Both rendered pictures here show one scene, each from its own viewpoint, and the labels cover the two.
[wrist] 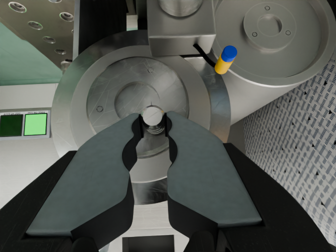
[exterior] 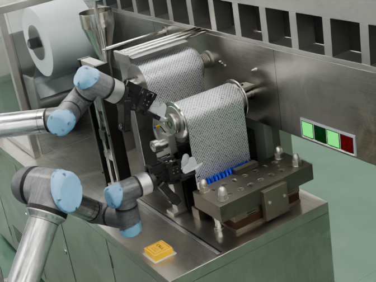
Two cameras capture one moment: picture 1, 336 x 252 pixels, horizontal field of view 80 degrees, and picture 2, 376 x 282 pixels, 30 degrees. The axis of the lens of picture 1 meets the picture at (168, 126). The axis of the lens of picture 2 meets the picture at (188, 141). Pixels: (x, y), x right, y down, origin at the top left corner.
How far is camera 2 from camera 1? 233 cm
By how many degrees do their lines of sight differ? 58
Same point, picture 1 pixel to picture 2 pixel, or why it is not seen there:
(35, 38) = (275, 177)
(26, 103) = not seen: outside the picture
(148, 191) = (170, 104)
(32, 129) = (308, 126)
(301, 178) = (165, 85)
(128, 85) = (172, 128)
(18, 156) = (315, 110)
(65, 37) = (263, 172)
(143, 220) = (253, 49)
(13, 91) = not seen: outside the picture
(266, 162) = (184, 84)
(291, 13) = (159, 134)
